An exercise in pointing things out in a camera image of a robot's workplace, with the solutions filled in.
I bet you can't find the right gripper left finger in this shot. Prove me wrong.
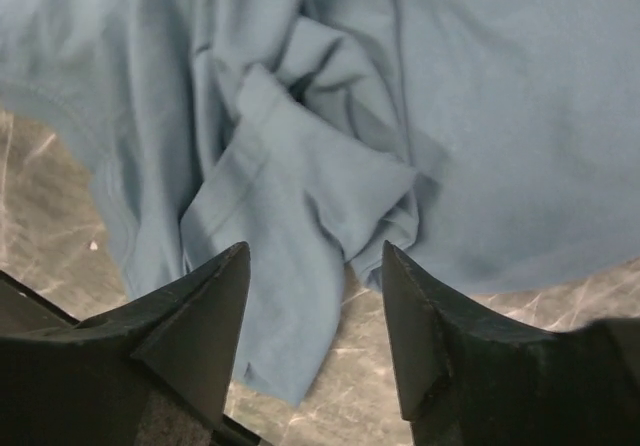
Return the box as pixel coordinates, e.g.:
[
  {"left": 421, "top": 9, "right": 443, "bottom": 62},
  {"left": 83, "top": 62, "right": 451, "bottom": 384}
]
[{"left": 1, "top": 243, "right": 250, "bottom": 445}]

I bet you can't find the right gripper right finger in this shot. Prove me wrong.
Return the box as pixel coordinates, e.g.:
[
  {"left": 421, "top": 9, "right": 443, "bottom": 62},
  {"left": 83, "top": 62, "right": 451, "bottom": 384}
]
[{"left": 382, "top": 244, "right": 639, "bottom": 445}]

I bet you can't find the grey-blue t-shirt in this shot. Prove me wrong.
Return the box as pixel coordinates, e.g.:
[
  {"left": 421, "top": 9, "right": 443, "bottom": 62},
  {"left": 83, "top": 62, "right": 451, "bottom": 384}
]
[{"left": 1, "top": 0, "right": 639, "bottom": 405}]

